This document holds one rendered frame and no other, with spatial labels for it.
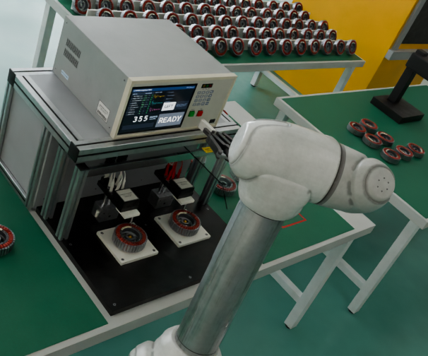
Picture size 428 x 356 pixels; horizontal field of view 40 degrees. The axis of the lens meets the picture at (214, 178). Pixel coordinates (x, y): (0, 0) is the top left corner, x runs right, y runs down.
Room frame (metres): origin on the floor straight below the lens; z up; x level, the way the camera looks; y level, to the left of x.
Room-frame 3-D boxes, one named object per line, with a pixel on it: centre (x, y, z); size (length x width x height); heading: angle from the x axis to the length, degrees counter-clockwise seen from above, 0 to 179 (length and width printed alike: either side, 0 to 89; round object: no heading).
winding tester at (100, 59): (1.79, 0.35, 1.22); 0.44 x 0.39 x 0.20; 144
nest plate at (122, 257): (1.49, 0.17, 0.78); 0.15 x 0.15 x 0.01; 54
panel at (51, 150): (1.74, 0.31, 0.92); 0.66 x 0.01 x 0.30; 144
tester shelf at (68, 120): (1.78, 0.36, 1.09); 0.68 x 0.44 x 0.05; 144
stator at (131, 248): (1.49, 0.17, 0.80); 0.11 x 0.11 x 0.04
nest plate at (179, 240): (1.69, 0.03, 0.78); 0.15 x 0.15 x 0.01; 54
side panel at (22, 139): (1.56, 0.61, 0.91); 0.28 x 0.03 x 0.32; 54
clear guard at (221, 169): (1.77, -0.02, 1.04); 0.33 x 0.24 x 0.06; 54
